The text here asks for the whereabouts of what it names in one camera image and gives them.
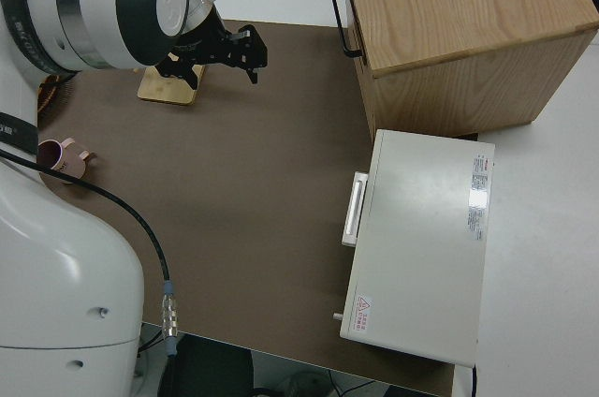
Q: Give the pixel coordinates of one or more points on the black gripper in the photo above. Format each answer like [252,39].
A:
[201,46]

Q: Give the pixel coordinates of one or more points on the pink mug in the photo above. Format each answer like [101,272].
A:
[70,165]

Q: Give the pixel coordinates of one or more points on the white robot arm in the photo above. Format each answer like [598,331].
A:
[70,275]

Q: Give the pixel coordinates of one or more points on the wooden mug stand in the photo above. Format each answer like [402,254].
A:
[164,92]

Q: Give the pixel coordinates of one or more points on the brown table mat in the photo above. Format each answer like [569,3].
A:
[257,181]

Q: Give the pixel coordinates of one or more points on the brown wicker basket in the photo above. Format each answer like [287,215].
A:
[47,97]

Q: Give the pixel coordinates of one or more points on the wooden cabinet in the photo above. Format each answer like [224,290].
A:
[468,18]

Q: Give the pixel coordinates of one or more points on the white toaster oven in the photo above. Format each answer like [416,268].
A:
[421,252]

